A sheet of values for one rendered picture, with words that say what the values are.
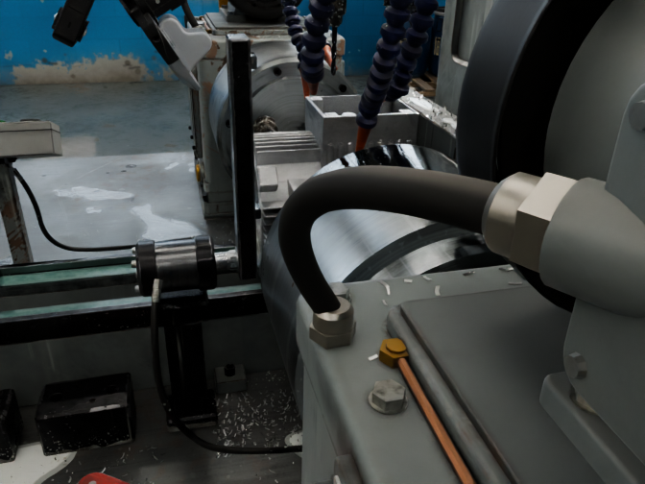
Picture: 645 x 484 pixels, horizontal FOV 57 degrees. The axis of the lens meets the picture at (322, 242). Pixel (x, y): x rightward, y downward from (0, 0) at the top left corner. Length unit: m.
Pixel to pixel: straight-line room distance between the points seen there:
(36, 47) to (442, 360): 6.19
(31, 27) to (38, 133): 5.37
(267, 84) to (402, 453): 0.78
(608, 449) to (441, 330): 0.09
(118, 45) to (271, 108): 5.35
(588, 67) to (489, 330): 0.13
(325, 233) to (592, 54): 0.28
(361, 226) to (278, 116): 0.55
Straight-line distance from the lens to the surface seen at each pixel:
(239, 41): 0.57
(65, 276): 0.88
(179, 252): 0.64
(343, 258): 0.43
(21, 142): 1.00
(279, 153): 0.73
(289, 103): 0.97
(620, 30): 0.23
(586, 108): 0.22
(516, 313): 0.31
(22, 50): 6.40
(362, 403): 0.26
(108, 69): 6.33
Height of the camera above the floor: 1.34
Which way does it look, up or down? 27 degrees down
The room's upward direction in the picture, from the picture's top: 2 degrees clockwise
